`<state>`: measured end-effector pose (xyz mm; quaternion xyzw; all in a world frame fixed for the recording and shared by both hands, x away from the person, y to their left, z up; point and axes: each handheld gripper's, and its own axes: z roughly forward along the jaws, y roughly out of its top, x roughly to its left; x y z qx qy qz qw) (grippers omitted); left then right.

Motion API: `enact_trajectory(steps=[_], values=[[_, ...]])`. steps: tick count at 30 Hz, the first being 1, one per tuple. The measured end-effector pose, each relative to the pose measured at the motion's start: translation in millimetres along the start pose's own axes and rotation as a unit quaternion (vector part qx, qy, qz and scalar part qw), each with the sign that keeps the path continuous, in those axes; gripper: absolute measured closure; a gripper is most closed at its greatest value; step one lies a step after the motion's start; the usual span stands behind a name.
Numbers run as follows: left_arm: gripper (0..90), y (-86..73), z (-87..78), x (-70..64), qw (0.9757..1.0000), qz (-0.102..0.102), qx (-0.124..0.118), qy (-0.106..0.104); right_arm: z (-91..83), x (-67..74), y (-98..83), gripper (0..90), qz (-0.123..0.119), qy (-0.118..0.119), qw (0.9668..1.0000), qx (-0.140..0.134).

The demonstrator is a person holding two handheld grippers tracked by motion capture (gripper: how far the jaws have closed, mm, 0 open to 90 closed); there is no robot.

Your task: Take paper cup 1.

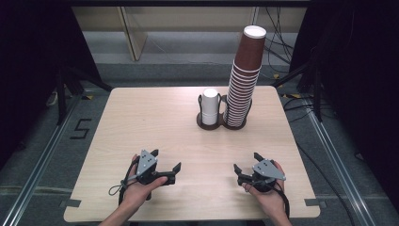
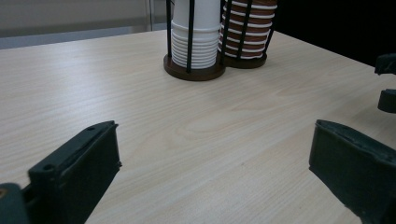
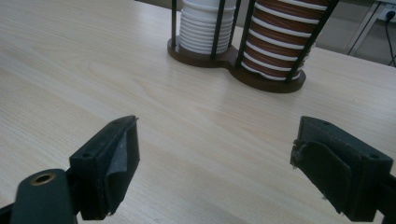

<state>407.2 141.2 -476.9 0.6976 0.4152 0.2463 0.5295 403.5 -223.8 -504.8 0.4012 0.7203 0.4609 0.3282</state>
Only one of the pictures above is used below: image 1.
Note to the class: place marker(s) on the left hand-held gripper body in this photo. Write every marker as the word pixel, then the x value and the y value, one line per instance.
pixel 146 163

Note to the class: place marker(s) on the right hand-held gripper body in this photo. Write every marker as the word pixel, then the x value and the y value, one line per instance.
pixel 266 171

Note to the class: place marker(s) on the dark brown cup holder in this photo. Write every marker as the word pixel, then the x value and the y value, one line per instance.
pixel 205 127

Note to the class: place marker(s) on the stack of brown paper cups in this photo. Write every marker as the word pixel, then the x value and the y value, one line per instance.
pixel 238 103

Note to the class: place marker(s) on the single white paper cup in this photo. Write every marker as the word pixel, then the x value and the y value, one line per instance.
pixel 210 100

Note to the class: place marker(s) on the person's right hand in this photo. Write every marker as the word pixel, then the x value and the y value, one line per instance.
pixel 271 201

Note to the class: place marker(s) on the person's left hand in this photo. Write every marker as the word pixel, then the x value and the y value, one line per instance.
pixel 135 193

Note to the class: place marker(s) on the grey tape patch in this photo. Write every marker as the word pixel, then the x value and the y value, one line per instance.
pixel 313 202
pixel 71 203

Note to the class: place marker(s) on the yellow black floor tape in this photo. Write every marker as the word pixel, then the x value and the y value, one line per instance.
pixel 88 97
pixel 295 95
pixel 276 76

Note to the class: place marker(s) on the black metal stand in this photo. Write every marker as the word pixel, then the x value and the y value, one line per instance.
pixel 316 94
pixel 61 94

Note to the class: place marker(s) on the dark curtain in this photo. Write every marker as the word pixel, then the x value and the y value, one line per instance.
pixel 25 62
pixel 360 78

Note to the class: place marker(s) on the metal floor rail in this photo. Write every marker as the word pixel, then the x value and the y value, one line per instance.
pixel 40 163
pixel 338 163

